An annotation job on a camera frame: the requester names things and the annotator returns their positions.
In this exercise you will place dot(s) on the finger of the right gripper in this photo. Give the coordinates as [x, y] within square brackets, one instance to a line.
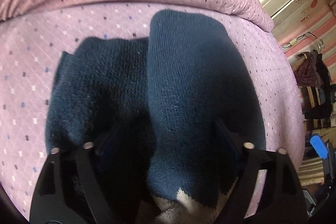
[320, 146]

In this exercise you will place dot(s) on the purple dotted bed sheet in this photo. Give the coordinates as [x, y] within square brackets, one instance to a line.
[31, 46]

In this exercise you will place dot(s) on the navy argyle knit sweater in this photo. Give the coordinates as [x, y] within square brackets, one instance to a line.
[168, 114]

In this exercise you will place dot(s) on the hanging dark clothes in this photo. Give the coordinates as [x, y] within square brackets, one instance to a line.
[314, 73]

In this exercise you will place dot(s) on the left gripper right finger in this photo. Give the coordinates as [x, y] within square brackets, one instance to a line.
[282, 199]

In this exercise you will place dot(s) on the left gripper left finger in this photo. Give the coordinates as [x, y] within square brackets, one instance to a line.
[67, 190]

